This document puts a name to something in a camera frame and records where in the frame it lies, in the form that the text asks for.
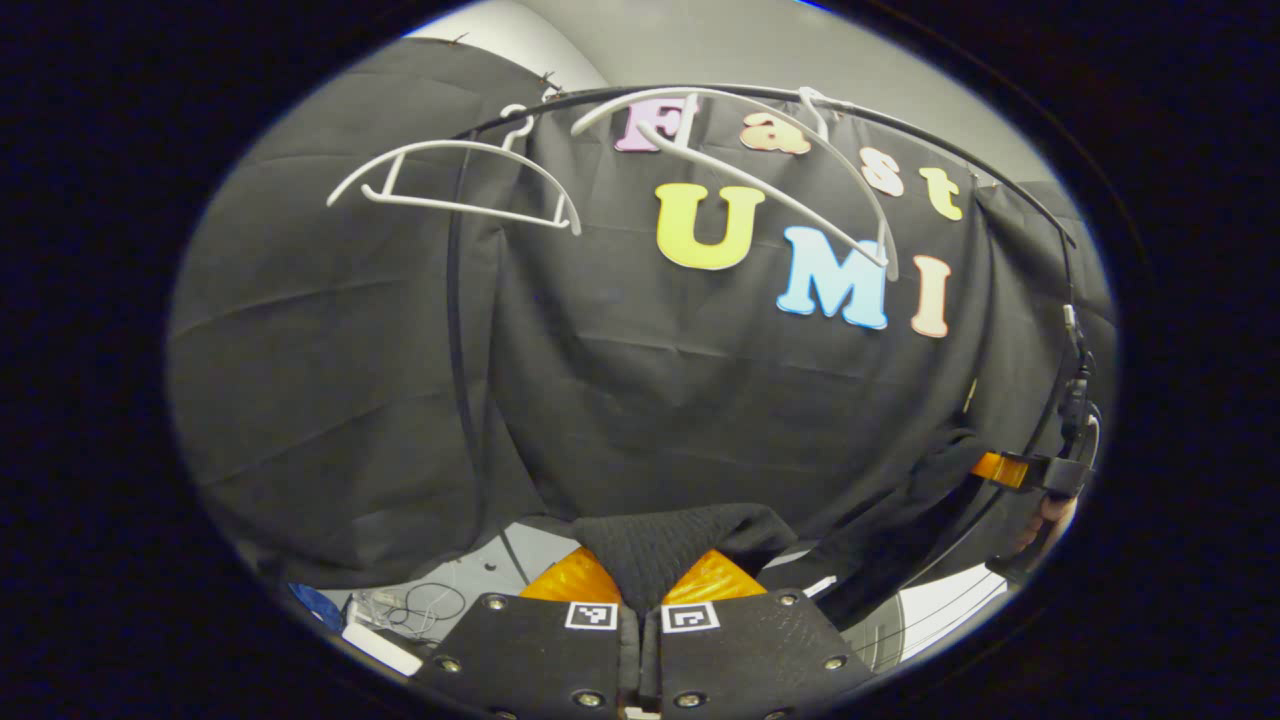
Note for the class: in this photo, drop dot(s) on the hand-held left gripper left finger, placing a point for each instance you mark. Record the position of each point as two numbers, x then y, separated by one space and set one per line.
540 650

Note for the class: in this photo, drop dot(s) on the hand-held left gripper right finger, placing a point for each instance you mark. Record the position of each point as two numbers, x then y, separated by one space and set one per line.
750 650

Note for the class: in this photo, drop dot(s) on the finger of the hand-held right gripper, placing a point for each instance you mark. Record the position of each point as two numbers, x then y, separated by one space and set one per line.
1055 475

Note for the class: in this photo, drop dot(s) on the black knit sweater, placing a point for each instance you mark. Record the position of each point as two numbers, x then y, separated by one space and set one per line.
680 550

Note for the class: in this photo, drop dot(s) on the black metal clothes rack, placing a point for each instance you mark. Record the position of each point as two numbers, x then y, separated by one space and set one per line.
455 350

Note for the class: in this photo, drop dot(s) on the white plastic hanger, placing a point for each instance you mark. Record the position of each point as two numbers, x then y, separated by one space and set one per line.
760 180
450 146

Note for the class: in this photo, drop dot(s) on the blue object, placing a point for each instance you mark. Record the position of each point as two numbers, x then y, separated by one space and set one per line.
315 605

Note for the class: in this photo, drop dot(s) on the black backdrop cloth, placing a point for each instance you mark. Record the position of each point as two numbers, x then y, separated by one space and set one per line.
650 400

